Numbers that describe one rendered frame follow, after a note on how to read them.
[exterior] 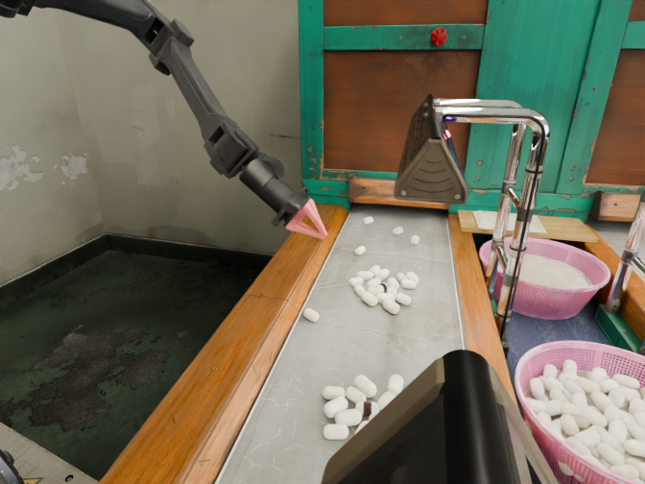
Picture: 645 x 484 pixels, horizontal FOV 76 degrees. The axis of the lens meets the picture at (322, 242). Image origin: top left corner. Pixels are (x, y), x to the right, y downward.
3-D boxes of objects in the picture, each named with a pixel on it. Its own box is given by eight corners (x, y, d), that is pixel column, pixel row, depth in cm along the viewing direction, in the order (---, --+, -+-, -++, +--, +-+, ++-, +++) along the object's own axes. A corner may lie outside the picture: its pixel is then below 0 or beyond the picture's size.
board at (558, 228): (461, 231, 110) (461, 228, 109) (457, 213, 123) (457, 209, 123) (597, 243, 103) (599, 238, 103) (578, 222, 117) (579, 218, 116)
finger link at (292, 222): (341, 218, 86) (307, 187, 85) (333, 229, 79) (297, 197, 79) (321, 239, 89) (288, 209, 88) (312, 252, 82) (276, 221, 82)
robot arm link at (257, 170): (230, 178, 80) (248, 156, 78) (243, 173, 86) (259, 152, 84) (257, 202, 80) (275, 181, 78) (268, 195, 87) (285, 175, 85)
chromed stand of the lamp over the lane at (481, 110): (400, 350, 79) (423, 107, 61) (405, 297, 97) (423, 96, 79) (505, 365, 75) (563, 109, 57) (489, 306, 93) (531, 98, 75)
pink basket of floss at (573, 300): (550, 343, 81) (561, 302, 77) (450, 284, 102) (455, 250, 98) (623, 306, 93) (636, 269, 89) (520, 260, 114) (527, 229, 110)
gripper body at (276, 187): (311, 191, 85) (285, 167, 85) (297, 206, 76) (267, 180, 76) (293, 213, 88) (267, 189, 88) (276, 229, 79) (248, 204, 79)
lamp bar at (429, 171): (393, 201, 46) (397, 135, 43) (410, 124, 102) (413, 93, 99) (466, 205, 45) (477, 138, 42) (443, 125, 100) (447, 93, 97)
